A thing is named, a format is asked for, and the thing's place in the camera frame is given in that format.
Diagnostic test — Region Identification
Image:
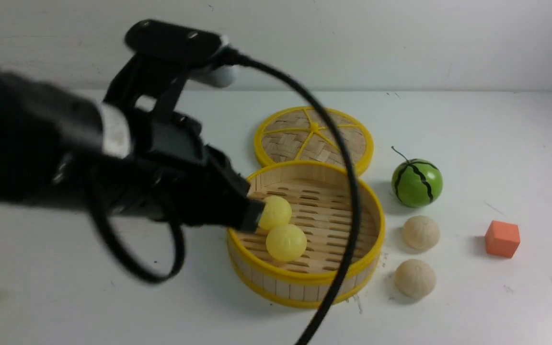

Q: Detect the black camera cable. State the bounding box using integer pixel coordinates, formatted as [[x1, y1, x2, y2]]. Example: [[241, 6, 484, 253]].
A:
[[218, 48, 362, 345]]

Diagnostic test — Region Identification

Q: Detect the green toy watermelon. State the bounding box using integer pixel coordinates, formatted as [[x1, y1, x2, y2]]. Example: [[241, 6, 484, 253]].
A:
[[391, 146, 443, 208]]

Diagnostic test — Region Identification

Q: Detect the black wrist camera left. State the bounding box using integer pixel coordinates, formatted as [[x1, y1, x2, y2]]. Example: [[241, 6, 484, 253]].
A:
[[104, 19, 238, 120]]

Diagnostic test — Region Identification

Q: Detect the woven bamboo steamer lid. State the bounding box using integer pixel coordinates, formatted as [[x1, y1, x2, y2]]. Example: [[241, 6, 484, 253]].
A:
[[253, 106, 374, 174]]

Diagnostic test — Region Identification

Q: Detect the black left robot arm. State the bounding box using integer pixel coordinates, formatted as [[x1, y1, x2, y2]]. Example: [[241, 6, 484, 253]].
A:
[[0, 71, 265, 232]]

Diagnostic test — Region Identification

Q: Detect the white bun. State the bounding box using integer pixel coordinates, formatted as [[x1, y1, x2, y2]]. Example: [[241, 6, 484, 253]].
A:
[[394, 258, 437, 300], [402, 215, 442, 252]]

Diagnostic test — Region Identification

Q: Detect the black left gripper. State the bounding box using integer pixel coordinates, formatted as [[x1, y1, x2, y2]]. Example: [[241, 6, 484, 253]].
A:
[[89, 108, 265, 233]]

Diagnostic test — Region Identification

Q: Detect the orange cube block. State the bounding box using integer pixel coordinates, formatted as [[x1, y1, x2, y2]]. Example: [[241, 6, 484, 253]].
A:
[[484, 220, 520, 259]]

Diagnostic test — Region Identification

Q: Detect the bamboo steamer tray yellow rim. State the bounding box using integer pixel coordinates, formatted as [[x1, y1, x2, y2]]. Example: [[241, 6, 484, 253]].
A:
[[226, 160, 386, 309]]

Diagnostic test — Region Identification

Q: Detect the yellow bun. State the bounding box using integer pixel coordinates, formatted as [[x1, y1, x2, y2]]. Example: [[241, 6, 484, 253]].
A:
[[265, 224, 308, 262], [258, 195, 293, 231]]

